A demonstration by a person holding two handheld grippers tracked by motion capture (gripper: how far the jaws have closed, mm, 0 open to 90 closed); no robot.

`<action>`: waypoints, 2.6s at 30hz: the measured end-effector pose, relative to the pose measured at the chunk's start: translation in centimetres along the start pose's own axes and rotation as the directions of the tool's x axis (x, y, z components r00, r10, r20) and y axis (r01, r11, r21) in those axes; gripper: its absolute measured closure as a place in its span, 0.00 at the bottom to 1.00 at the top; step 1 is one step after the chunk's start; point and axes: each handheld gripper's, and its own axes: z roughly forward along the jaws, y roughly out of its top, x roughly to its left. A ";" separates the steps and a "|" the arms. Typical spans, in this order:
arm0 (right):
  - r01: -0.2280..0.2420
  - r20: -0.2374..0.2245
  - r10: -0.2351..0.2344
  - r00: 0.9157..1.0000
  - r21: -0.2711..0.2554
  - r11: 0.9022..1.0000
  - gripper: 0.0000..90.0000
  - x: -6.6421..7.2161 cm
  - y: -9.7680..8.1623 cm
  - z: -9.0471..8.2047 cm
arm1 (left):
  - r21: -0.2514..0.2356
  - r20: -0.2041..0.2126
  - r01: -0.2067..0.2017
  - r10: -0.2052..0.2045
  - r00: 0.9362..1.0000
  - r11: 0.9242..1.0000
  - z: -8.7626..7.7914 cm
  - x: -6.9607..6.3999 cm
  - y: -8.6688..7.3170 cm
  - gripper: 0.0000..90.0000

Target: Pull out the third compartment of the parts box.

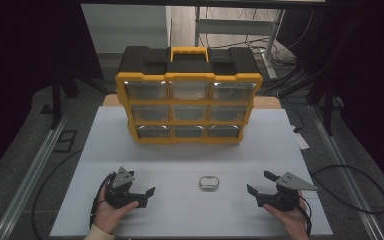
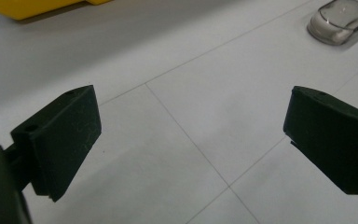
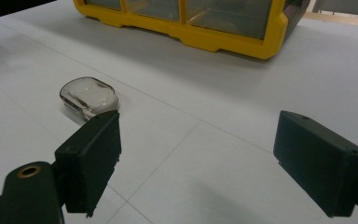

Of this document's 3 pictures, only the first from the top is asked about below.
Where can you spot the white desk frame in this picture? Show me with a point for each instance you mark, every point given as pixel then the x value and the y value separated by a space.
pixel 233 26

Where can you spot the person's left hand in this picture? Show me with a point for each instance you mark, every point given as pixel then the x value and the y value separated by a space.
pixel 108 216

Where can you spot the person's right hand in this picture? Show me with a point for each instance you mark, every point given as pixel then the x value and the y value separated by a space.
pixel 293 223

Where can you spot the dark curtain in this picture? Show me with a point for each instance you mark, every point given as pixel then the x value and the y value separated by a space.
pixel 20 50
pixel 370 66

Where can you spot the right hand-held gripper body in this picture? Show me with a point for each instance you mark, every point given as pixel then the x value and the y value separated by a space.
pixel 285 196

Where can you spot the yellow black drawer organizer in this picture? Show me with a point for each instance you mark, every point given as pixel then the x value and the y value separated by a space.
pixel 188 65

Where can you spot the clear plastic drawer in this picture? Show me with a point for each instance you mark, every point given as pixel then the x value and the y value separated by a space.
pixel 234 91

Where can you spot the grid of clear drawers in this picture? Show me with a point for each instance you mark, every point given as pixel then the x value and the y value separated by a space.
pixel 188 90

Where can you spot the aluminium floor rail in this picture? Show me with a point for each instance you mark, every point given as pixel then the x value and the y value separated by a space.
pixel 346 176
pixel 30 176

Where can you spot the black metal stand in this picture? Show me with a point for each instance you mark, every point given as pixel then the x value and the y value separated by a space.
pixel 56 100
pixel 328 110

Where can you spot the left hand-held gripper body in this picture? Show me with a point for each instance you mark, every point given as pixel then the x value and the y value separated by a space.
pixel 121 178

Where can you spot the white cabinet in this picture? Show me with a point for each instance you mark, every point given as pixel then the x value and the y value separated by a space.
pixel 123 26

